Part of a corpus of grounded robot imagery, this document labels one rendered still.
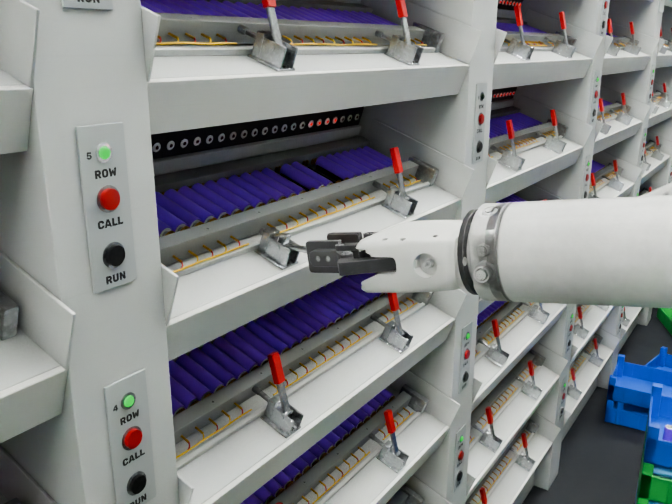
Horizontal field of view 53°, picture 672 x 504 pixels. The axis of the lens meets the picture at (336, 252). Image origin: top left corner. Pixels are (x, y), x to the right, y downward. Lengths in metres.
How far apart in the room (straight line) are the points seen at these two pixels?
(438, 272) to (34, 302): 0.31
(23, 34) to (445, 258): 0.35
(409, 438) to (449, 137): 0.49
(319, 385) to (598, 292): 0.44
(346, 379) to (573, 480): 1.32
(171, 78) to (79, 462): 0.31
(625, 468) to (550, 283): 1.72
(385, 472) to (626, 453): 1.33
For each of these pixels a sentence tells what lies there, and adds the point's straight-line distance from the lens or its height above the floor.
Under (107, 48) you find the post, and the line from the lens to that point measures 0.53.
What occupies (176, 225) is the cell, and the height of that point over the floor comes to 1.00.
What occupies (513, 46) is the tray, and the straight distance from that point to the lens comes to 1.31.
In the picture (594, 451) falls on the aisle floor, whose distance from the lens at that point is 2.29.
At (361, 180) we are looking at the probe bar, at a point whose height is 1.00.
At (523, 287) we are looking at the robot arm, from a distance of 0.56.
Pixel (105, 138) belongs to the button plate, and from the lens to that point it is 0.52.
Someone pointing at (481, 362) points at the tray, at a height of 0.57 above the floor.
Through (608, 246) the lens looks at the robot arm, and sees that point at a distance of 0.53.
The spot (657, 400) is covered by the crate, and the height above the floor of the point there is 0.45.
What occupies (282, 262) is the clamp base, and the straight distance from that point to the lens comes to 0.71.
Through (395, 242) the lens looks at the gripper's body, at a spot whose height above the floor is 1.01.
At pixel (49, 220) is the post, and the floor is 1.06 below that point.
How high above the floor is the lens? 1.17
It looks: 17 degrees down
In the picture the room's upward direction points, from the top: straight up
